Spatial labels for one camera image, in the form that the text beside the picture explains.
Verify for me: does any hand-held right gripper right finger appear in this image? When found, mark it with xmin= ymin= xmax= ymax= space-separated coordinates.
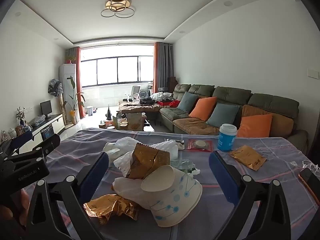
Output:
xmin=209 ymin=151 xmax=292 ymax=240

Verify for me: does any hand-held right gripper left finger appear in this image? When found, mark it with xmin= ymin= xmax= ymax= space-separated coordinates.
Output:
xmin=25 ymin=151 xmax=110 ymax=240

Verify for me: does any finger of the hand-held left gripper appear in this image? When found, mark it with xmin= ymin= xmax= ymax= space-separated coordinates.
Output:
xmin=0 ymin=131 xmax=33 ymax=155
xmin=5 ymin=134 xmax=61 ymax=165

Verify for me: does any white paper napkin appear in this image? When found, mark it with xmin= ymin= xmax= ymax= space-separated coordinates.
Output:
xmin=112 ymin=177 xmax=152 ymax=209

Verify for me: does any white plastic bag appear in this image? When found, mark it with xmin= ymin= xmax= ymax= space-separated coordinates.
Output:
xmin=102 ymin=137 xmax=139 ymax=161

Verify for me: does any clear plastic wrapper green print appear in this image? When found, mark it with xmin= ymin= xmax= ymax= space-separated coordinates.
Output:
xmin=172 ymin=159 xmax=201 ymax=177

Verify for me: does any torn golden foil wrapper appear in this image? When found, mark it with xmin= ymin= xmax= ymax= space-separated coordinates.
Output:
xmin=125 ymin=142 xmax=171 ymax=180

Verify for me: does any white paper cup blue print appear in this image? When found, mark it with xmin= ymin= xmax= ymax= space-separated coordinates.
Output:
xmin=141 ymin=165 xmax=202 ymax=228

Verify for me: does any white foam net sleeve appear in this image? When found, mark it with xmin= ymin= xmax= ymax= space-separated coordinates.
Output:
xmin=150 ymin=141 xmax=179 ymax=162

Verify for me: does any person's left hand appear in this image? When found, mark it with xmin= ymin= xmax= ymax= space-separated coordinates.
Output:
xmin=0 ymin=189 xmax=34 ymax=229

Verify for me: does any black and white tv cabinet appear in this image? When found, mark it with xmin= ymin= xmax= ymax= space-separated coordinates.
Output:
xmin=0 ymin=114 xmax=64 ymax=155

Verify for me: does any grey plaid tablecloth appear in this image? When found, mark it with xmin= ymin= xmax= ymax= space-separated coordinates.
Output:
xmin=22 ymin=127 xmax=320 ymax=240

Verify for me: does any small plant in vase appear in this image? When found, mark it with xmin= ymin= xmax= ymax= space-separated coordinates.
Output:
xmin=15 ymin=107 xmax=26 ymax=127

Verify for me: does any sealed golden foil packet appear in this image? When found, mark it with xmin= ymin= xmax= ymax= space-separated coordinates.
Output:
xmin=229 ymin=145 xmax=267 ymax=171

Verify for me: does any small black monitor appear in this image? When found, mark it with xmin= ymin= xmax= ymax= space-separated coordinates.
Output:
xmin=40 ymin=100 xmax=53 ymax=118

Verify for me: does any blue cup white lid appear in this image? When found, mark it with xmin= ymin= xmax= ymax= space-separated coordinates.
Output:
xmin=217 ymin=124 xmax=238 ymax=152

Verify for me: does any red packet round biscuit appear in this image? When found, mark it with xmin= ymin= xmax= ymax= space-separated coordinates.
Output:
xmin=187 ymin=139 xmax=214 ymax=153

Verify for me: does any tall green potted plant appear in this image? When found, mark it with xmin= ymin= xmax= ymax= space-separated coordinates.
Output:
xmin=63 ymin=76 xmax=86 ymax=125

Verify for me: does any white standing air conditioner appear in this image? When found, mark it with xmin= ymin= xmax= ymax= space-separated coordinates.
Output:
xmin=59 ymin=64 xmax=76 ymax=122

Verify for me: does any covered standing fan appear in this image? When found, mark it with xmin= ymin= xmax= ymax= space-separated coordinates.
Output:
xmin=48 ymin=78 xmax=63 ymax=125

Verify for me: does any small clear snack packet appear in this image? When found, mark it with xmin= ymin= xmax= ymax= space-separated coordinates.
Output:
xmin=164 ymin=138 xmax=186 ymax=151

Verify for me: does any orange cushion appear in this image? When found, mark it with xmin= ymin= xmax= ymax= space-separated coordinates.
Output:
xmin=189 ymin=96 xmax=218 ymax=121
xmin=236 ymin=114 xmax=274 ymax=138

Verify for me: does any brown sofa seat pad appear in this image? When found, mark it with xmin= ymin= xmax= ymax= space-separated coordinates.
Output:
xmin=172 ymin=118 xmax=221 ymax=136

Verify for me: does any large teal cushion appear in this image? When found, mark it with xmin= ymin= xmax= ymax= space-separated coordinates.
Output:
xmin=206 ymin=102 xmax=240 ymax=128

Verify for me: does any brown paper bag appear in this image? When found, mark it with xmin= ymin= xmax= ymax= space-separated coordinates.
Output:
xmin=125 ymin=112 xmax=144 ymax=131

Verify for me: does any orange curtain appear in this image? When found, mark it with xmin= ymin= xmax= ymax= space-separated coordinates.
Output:
xmin=75 ymin=47 xmax=83 ymax=120
xmin=153 ymin=42 xmax=163 ymax=93

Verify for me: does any low coffee table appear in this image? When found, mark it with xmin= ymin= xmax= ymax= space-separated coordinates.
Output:
xmin=98 ymin=119 xmax=156 ymax=132

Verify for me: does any brown ottoman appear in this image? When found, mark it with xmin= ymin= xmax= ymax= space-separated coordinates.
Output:
xmin=118 ymin=102 xmax=161 ymax=117

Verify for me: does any brown sofa back pad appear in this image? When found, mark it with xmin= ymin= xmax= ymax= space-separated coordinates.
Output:
xmin=241 ymin=104 xmax=294 ymax=138

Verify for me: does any small teal cushion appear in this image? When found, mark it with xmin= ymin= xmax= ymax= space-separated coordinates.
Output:
xmin=177 ymin=91 xmax=199 ymax=113

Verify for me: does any phone with orange case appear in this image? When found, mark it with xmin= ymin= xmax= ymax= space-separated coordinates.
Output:
xmin=298 ymin=167 xmax=320 ymax=207

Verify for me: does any white office chair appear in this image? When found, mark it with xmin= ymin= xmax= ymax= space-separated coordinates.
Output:
xmin=124 ymin=85 xmax=141 ymax=102

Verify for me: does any green sectional sofa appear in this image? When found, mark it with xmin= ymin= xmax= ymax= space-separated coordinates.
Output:
xmin=159 ymin=84 xmax=309 ymax=153

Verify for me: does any grey curtain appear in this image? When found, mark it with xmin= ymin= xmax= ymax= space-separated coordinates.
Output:
xmin=161 ymin=43 xmax=174 ymax=88
xmin=65 ymin=47 xmax=78 ymax=64

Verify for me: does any large window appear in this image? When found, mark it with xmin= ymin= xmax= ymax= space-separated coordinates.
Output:
xmin=80 ymin=45 xmax=154 ymax=88

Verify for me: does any white clothes pile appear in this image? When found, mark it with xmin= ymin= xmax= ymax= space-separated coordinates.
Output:
xmin=151 ymin=92 xmax=173 ymax=102

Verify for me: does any dark brown cabinet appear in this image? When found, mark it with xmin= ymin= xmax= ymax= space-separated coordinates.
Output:
xmin=167 ymin=76 xmax=179 ymax=94

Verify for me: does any white cable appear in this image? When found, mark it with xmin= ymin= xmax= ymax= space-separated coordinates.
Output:
xmin=290 ymin=159 xmax=320 ymax=172

